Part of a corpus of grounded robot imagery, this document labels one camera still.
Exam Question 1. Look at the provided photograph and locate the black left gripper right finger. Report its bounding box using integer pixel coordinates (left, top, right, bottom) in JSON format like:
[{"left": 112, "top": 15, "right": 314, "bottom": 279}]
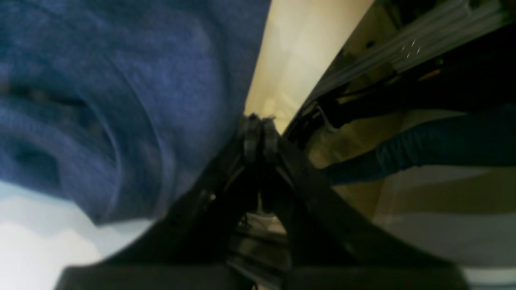
[{"left": 262, "top": 119, "right": 469, "bottom": 290}]

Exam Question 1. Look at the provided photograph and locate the person's blue jeans leg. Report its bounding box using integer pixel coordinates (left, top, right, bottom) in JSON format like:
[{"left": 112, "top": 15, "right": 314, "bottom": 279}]
[{"left": 321, "top": 104, "right": 516, "bottom": 185}]

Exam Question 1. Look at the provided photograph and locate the blue T-shirt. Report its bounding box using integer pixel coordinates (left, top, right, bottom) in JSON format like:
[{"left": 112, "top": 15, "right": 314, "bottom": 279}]
[{"left": 0, "top": 0, "right": 271, "bottom": 224}]

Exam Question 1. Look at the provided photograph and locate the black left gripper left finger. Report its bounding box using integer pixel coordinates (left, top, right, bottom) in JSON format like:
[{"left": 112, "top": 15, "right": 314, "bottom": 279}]
[{"left": 55, "top": 114, "right": 260, "bottom": 290}]

